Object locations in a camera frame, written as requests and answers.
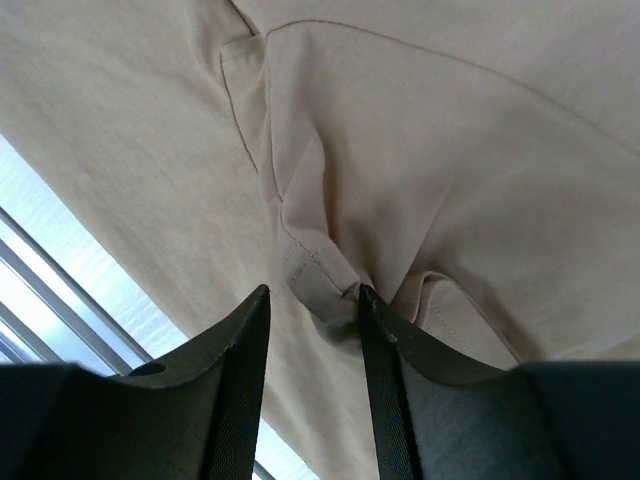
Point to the aluminium front rail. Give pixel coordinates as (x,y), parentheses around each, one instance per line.
(62,323)

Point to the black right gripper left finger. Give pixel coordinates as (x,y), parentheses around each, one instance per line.
(193,413)

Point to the beige t shirt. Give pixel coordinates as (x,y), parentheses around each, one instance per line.
(475,162)

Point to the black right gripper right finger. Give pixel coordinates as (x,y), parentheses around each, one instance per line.
(440,414)

